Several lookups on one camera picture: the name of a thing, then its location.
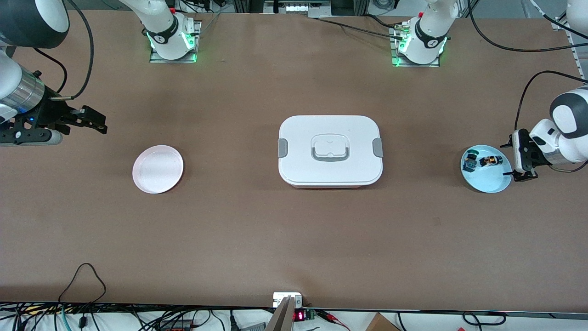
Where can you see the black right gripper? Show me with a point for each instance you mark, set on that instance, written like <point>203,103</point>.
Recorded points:
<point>48,111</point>

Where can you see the light blue round plate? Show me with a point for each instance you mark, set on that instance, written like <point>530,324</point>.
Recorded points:
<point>491,181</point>

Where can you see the white lunch box grey latches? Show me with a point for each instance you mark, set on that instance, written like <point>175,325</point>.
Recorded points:
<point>298,170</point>

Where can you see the white power block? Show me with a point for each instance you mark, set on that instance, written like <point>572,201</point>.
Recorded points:
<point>280,299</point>

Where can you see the orange black push-button switch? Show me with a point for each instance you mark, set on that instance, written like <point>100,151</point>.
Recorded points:
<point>490,161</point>

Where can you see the silver electronic device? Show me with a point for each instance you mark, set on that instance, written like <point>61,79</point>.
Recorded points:
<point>298,8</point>

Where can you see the grey slanted bar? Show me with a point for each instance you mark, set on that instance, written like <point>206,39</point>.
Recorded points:
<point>281,319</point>

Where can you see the aluminium frame profile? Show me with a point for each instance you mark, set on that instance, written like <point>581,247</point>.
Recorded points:
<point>576,57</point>

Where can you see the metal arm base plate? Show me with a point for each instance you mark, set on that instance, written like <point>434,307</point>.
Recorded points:
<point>399,64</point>
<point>156,59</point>

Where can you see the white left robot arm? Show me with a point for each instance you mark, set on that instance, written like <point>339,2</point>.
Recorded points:
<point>432,27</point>

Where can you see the blue green push-button switch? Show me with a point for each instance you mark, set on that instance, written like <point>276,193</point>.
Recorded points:
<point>469,162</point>

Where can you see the pink round plate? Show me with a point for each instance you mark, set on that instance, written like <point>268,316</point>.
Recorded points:
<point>157,170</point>

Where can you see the brown cardboard piece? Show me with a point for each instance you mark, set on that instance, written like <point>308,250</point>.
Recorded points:
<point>381,324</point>

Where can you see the red digit display module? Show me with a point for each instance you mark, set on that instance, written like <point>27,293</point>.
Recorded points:
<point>299,316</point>

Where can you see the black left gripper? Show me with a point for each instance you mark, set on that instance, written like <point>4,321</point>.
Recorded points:
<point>517,176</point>

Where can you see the red test leads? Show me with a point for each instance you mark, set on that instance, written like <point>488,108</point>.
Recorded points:
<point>328,316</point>

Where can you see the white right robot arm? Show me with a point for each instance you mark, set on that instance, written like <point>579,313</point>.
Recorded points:
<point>161,27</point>

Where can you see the black table edge strip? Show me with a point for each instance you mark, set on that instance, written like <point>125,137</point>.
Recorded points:
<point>183,306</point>

